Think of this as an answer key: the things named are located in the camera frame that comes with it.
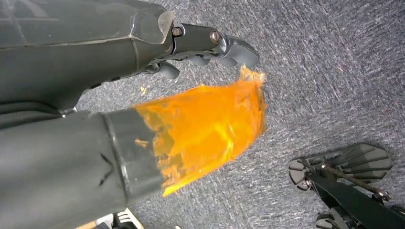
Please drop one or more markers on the orange tape wrap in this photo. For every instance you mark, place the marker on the orange tape wrap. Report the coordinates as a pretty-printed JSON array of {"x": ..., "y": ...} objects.
[{"x": 208, "y": 126}]

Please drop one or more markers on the black wheeled stand base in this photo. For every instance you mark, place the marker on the black wheeled stand base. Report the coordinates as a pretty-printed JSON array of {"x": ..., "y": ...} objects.
[{"x": 354, "y": 196}]

